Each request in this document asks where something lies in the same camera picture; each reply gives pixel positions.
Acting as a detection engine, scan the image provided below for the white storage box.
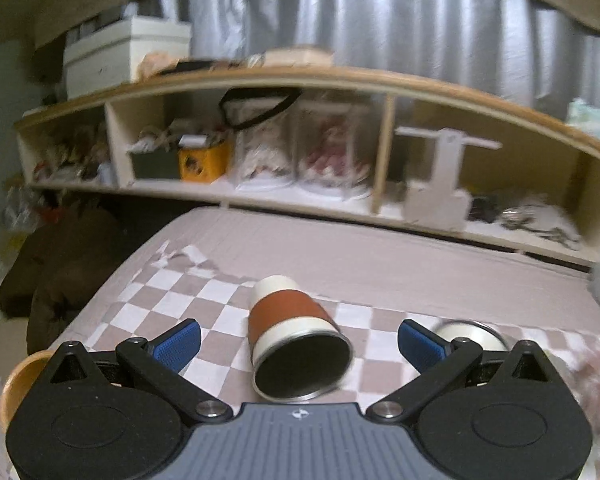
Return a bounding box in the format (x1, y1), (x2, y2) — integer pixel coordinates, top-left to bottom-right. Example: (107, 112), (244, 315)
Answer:
(64, 16), (192, 100)

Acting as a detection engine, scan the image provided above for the yellow tin box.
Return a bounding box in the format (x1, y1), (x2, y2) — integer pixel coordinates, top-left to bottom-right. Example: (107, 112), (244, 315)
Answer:
(178, 133), (230, 184)

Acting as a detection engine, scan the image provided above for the long wooden shelf unit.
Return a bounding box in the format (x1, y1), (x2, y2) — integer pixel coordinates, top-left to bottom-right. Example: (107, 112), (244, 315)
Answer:
(16, 67), (600, 266)

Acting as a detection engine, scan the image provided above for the clear bag with black handle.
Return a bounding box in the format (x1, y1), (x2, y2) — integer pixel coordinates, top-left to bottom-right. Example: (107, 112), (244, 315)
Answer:
(219, 87), (301, 191)

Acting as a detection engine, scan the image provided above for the dark green box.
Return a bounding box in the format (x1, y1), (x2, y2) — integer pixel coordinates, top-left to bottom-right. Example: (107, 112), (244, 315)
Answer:
(130, 148), (180, 180)

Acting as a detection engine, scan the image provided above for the grey curtain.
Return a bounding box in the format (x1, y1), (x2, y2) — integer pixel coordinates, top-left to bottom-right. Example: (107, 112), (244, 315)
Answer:
(136, 0), (600, 118)

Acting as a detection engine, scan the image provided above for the beige wooden stand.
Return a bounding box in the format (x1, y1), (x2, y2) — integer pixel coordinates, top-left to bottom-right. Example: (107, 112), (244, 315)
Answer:
(394, 126), (503, 232)

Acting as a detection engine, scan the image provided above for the orange plastic cup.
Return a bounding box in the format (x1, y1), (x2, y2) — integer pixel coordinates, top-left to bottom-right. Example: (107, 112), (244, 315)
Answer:
(0, 350), (54, 432)

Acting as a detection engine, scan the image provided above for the clear container with doll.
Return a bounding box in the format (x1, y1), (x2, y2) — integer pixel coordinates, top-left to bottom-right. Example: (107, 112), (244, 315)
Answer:
(297, 101), (372, 200)

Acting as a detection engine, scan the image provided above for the white cup with brown sleeve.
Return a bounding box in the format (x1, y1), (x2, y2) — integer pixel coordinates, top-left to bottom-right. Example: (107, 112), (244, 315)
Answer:
(247, 275), (354, 403)

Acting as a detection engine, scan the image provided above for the dark brown blanket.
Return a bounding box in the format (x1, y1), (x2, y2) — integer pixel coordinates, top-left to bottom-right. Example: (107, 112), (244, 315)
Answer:
(0, 197), (182, 354)

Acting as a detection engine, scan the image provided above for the crumpled grey cloth on shelf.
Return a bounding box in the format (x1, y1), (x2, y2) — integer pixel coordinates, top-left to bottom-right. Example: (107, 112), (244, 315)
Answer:
(468, 193), (581, 250)

